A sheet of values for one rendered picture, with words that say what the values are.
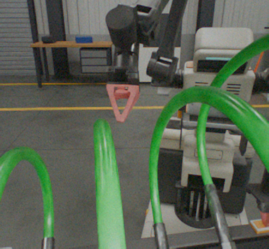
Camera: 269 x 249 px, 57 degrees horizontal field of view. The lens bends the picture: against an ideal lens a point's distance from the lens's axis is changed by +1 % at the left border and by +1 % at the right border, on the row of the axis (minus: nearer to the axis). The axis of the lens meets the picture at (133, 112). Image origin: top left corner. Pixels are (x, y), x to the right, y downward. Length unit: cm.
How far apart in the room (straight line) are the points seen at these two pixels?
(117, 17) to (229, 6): 643
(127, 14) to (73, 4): 606
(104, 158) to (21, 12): 667
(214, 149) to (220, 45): 46
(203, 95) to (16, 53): 681
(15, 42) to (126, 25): 647
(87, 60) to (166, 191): 399
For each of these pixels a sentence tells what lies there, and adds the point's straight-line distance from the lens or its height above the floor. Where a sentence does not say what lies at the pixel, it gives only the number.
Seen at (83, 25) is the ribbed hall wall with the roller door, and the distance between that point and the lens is 650.
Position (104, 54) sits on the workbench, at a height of 69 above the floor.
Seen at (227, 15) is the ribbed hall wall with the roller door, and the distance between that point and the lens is 690.
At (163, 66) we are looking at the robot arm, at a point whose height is 126.
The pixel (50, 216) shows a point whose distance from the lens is 41.
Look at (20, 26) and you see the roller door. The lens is 683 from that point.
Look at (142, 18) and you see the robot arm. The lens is 60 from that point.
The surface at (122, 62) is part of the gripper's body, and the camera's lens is 53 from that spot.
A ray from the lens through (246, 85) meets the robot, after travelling 108.
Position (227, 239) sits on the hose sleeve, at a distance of 40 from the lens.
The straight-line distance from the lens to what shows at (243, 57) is 30.
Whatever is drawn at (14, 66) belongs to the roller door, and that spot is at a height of 23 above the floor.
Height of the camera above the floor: 143
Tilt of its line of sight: 21 degrees down
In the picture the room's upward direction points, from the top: straight up
